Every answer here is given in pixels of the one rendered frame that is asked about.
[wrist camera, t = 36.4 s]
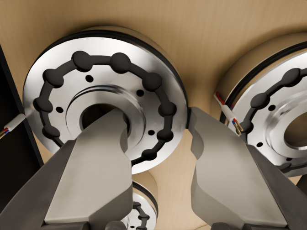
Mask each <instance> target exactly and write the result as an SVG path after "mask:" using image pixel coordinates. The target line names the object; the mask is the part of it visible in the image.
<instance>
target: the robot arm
mask: <svg viewBox="0 0 307 230"><path fill-rule="evenodd" d="M129 126H130V123H129V120H128V117H127V116H126V115H125V113H124V112H123V111H121V110H120V109H119V108H117V107H116V108H115V109H113V110H112V111H110V112H108V113H107V114H105V115H104V116H102V117H101V118H99V119H97V120H96V121H94V122H93V123H92V124H90V125H89V126H88V127H86V128H85V129H84V130H83V131H82V132H81V133H80V134H79V135H78V136H77V137H76V138H75V139H74V140H67V141H66V142H65V143H64V144H63V145H62V146H61V148H60V149H59V150H58V151H57V152H56V153H55V154H54V155H53V156H52V157H51V158H50V159H49V160H48V161H47V162H46V163H45V164H44V165H43V166H42V167H41V168H40V169H39V170H38V171H37V172H36V173H35V174H34V175H33V176H32V177H31V178H30V179H29V180H28V181H27V182H26V183H25V184H24V186H23V187H22V188H21V189H20V190H19V191H18V192H17V193H16V194H15V196H14V197H13V198H12V199H11V200H10V202H9V203H8V204H7V205H6V207H5V208H4V209H3V211H2V212H1V214H0V230H127V228H126V226H125V224H124V223H123V222H122V221H121V220H122V219H123V218H125V217H126V216H127V215H128V214H129V213H130V212H131V210H132V208H133V191H132V165H131V160H130V159H129V158H128V157H127V156H126V155H125V152H126V151H127V149H128V143H127V129H128V127H129ZM186 129H188V131H189V132H190V133H191V134H192V137H193V138H192V143H191V152H192V153H193V154H194V156H195V157H196V159H197V161H196V166H195V170H194V174H193V179H192V183H191V208H192V210H193V212H194V213H195V214H196V215H197V216H198V217H199V218H201V219H202V220H203V221H204V222H206V223H207V224H208V225H209V226H211V229H210V230H307V196H306V195H305V194H304V193H303V192H302V191H301V190H300V189H299V188H298V187H297V186H296V185H295V184H294V183H293V182H292V181H291V180H290V179H289V178H288V177H287V176H286V175H285V174H284V173H283V172H281V171H280V170H279V169H278V168H277V167H276V166H275V165H274V164H273V163H272V162H271V161H270V160H269V159H268V158H267V157H266V156H265V155H264V154H263V153H262V152H261V151H259V150H258V149H257V148H256V147H255V146H254V145H247V144H246V143H245V142H244V141H243V140H242V139H241V138H240V137H239V136H238V135H237V134H236V133H235V132H233V131H232V130H231V129H230V128H228V127H227V126H226V125H224V124H223V123H222V122H220V121H218V120H217V119H215V118H214V117H212V116H210V115H209V114H208V113H206V112H204V111H203V110H201V109H200V108H198V107H195V106H193V107H188V117H187V124H186Z"/></svg>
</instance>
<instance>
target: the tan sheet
mask: <svg viewBox="0 0 307 230"><path fill-rule="evenodd" d="M95 26H119V27H124V28H128V29H131V30H134V31H137V32H139V33H141V34H143V35H145V36H147V37H148V38H150V39H152V40H153V41H154V42H156V43H157V44H158V45H159V46H161V47H162V48H163V49H164V50H165V52H166V53H167V54H168V55H169V56H170V58H171V59H172V61H173V62H174V64H175V66H176V68H177V70H178V72H179V75H180V78H181V80H182V83H183V85H184V88H185V91H186V95H187V99H188V107H193V106H195V107H198V108H200V109H201V110H203V111H204V112H206V113H208V114H209V115H210V109H211V103H212V98H213V95H214V93H215V90H216V88H217V86H218V84H219V82H220V81H221V79H222V78H223V76H224V74H225V73H226V72H227V71H228V70H229V69H230V68H231V66H232V65H233V64H234V63H235V62H236V61H237V60H239V59H240V58H241V57H242V56H243V55H244V54H246V53H247V52H248V51H250V50H251V49H253V48H255V47H256V46H258V45H260V44H262V43H264V42H266V41H268V40H270V39H273V38H276V37H279V36H282V35H286V34H291V33H299V32H307V0H0V45H1V47H2V50H3V53H4V56H5V58H6V61H7V64H8V66H9V69H10V72H11V75H12V77H13V80H14V83H15V85H16V89H17V91H18V94H19V96H20V99H21V102H22V104H23V101H22V93H23V86H24V82H25V79H26V76H27V73H28V71H29V69H30V68H31V66H32V65H33V63H34V62H35V60H36V59H37V57H38V56H39V55H40V54H41V52H42V51H43V50H44V49H46V48H47V47H48V46H49V45H51V44H52V43H53V42H55V41H57V40H58V39H60V38H62V37H65V36H67V35H70V34H73V33H75V32H78V31H81V30H83V29H87V28H90V27H95ZM192 138H193V137H192V134H191V133H190V132H189V131H188V129H185V132H184V135H183V137H182V139H181V141H180V143H179V145H178V146H177V148H176V149H175V150H174V151H173V153H172V154H171V155H170V156H169V157H167V158H166V159H165V160H164V161H162V162H161V163H160V164H158V165H156V166H155V167H153V168H150V169H148V170H147V171H148V172H149V173H150V174H151V175H152V176H153V178H154V179H155V182H156V184H157V187H158V207H159V214H158V218H157V223H156V226H155V228H154V229H153V230H195V229H197V228H199V227H202V226H205V225H208V224H207V223H206V222H204V221H203V220H202V219H201V218H199V217H198V216H197V215H196V214H195V213H194V212H193V210H192V208H191V183H192V179H193V174H194V170H195V166H196V161H197V159H196V157H195V156H194V154H193V153H192V152H191V143H192Z"/></svg>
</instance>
